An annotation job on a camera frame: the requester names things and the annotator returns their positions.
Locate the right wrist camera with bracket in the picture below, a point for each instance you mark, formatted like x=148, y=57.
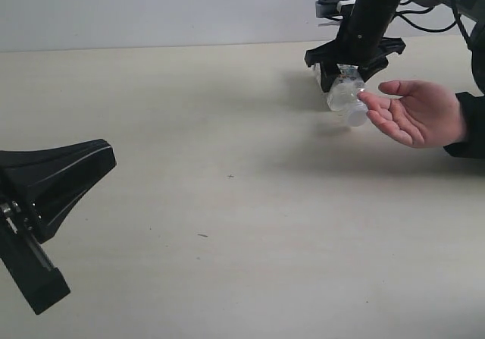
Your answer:
x=334, y=10

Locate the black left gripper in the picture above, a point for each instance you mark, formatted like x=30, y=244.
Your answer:
x=38, y=191

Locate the white bottle colourful pattern label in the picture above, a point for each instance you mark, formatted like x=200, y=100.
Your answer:
x=341, y=93

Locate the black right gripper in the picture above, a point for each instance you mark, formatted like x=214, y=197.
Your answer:
x=360, y=41

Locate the person's open bare hand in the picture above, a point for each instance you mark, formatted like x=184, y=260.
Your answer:
x=416, y=113

